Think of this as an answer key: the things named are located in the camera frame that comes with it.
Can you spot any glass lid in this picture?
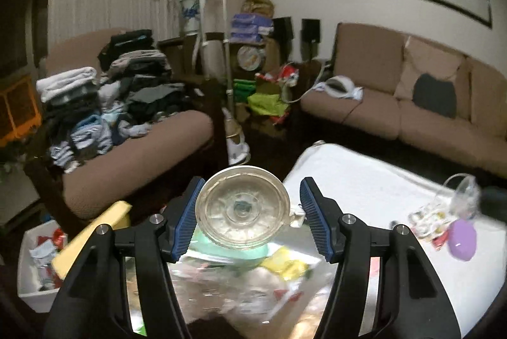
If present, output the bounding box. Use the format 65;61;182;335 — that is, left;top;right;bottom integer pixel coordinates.
195;166;304;250

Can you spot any yellow snack bag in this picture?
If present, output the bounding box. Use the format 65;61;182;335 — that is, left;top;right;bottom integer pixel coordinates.
52;201;132;281

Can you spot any white table mat cloth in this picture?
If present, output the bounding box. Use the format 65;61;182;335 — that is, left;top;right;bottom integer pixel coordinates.
283;140;504;336

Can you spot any brown armchair sofa left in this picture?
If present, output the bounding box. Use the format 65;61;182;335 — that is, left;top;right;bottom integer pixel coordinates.
26;29;216;227

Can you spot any white flower-shaped tray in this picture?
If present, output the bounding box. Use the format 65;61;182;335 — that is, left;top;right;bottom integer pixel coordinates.
408;202;456;240

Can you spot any white pole stand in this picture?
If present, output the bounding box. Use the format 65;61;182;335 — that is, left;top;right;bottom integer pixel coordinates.
196;0;250;167

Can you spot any purple oval case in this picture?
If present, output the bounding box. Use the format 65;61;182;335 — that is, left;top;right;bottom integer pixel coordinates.
448;219;477;262

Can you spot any clear plastic bucket cup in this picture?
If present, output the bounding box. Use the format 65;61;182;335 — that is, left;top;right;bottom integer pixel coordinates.
434;173;481;220

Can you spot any white storage box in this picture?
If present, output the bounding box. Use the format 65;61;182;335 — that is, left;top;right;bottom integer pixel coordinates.
16;219;66;314

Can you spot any pile of folded clothes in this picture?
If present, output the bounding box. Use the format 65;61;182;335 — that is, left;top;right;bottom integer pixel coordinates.
36;29;188;173

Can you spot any white headset on sofa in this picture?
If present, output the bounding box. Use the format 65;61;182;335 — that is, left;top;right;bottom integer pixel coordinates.
314;76;363;101

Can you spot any green bag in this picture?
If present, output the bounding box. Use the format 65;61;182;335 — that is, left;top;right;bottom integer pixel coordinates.
247;93;289;117

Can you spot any brown three-seat sofa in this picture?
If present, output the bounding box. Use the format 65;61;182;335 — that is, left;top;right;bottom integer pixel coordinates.
301;23;506;177

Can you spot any black cushion on sofa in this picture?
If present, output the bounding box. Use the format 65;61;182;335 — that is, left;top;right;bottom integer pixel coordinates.
413;73;457;118

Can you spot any stack of blue packages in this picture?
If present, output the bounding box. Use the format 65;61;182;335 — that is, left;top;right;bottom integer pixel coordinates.
230;13;273;44

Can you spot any blue white vase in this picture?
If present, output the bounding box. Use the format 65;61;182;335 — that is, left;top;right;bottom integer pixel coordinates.
181;0;200;35

